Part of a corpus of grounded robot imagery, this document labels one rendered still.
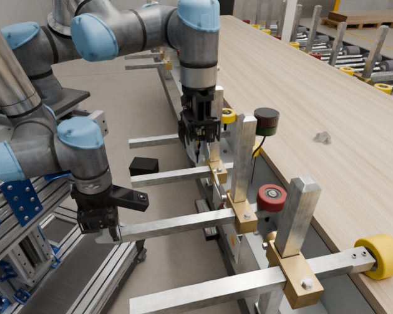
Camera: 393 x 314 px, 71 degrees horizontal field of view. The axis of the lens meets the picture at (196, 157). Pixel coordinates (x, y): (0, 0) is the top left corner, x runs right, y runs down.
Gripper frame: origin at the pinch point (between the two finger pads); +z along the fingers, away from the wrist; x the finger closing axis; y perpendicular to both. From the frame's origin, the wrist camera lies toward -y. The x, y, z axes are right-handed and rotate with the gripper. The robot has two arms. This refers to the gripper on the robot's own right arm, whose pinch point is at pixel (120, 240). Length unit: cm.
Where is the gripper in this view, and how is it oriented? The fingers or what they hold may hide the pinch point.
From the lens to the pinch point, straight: 78.4
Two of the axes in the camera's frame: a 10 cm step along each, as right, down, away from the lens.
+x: 2.2, 5.7, -7.9
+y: -9.7, 1.3, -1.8
